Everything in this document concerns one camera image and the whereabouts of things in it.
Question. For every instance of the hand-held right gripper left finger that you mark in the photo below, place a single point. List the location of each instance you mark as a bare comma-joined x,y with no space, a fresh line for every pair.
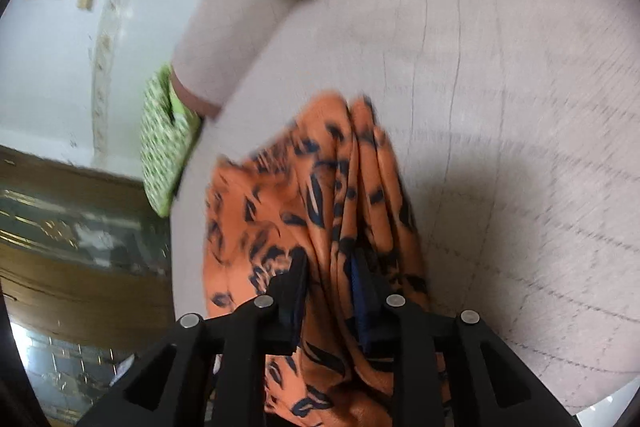
299,292

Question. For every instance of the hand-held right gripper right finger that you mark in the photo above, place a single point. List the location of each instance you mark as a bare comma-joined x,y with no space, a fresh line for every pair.
361,307

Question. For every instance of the orange floral garment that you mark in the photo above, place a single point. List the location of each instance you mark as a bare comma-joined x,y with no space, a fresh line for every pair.
310,187

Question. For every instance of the green checkered pillow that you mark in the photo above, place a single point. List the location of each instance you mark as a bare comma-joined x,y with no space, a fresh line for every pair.
160,147

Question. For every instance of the wooden glass-top table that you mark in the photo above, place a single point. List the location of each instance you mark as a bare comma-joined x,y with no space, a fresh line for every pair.
75,232

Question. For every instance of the beige quilted sofa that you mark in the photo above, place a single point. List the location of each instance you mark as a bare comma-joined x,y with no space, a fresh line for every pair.
500,107

